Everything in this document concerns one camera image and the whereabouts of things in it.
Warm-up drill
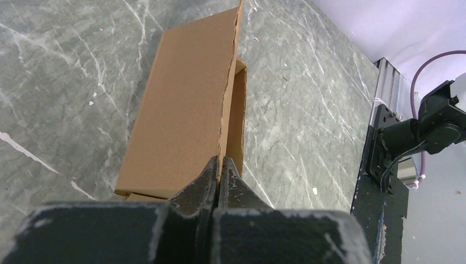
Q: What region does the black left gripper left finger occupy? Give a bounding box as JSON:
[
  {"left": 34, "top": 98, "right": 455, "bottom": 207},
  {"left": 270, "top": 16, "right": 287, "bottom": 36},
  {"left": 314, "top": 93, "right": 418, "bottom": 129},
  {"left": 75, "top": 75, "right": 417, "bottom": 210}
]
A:
[{"left": 2, "top": 157, "right": 218, "bottom": 263}]

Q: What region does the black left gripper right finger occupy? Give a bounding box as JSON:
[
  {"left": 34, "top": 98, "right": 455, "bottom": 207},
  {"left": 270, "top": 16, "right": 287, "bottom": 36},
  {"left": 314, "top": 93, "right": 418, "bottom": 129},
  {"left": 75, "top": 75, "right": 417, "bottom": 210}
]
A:
[{"left": 211, "top": 158, "right": 371, "bottom": 263}]

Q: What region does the brown cardboard box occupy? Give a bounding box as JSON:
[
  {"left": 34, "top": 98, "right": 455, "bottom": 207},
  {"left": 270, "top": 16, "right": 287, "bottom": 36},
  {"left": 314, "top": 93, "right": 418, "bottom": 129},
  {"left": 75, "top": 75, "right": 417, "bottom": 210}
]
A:
[{"left": 114, "top": 4, "right": 247, "bottom": 199}]

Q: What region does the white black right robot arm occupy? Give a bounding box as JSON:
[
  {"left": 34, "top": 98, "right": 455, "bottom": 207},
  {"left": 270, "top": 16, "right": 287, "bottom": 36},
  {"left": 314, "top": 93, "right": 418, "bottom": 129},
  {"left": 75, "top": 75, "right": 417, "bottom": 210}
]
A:
[{"left": 368, "top": 75, "right": 465, "bottom": 193}]

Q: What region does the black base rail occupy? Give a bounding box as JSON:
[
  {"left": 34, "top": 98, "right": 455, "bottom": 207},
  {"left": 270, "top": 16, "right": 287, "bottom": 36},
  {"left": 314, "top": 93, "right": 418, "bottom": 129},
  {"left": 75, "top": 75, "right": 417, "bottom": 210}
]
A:
[{"left": 350, "top": 125, "right": 409, "bottom": 263}]

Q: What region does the aluminium frame rail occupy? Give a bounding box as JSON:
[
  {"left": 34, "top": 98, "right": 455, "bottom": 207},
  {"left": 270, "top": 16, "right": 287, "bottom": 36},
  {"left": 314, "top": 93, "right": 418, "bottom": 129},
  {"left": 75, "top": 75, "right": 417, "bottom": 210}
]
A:
[{"left": 369, "top": 58, "right": 403, "bottom": 126}]

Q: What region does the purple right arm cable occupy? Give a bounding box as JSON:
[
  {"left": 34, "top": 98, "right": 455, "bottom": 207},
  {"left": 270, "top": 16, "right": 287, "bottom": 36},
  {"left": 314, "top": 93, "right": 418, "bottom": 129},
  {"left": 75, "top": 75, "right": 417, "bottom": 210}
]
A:
[{"left": 406, "top": 50, "right": 466, "bottom": 189}]

